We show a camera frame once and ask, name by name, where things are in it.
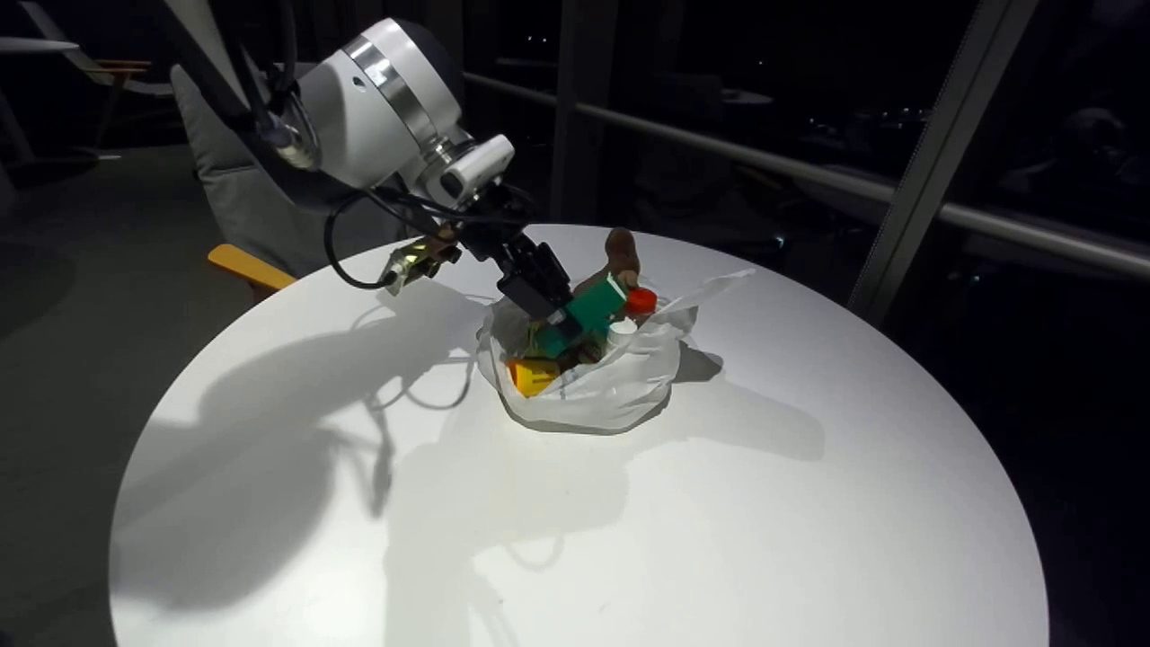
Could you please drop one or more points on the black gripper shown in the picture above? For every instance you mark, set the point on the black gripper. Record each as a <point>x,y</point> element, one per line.
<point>521,263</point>

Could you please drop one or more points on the wrist camera on wooden plate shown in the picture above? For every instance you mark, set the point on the wrist camera on wooden plate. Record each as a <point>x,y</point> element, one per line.
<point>417,259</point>

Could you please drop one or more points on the green block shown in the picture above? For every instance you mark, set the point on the green block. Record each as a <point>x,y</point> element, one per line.
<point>588,312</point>

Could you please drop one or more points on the metal window railing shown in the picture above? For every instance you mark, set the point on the metal window railing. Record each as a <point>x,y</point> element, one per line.
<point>945,155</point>

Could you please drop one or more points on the brown reindeer plush toy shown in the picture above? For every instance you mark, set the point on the brown reindeer plush toy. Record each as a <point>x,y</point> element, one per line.
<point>621,254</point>

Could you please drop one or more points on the brown spice jar red lid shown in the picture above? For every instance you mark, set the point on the brown spice jar red lid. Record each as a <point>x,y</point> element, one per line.
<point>639,303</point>

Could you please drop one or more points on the white plastic bag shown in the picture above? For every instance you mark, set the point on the white plastic bag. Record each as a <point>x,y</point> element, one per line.
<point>612,381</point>

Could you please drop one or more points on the grey chair wooden armrests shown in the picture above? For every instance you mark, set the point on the grey chair wooden armrests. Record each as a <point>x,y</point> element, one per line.
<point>237,204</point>

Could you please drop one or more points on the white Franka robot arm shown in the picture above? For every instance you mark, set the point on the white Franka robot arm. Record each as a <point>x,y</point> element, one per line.
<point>372,108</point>

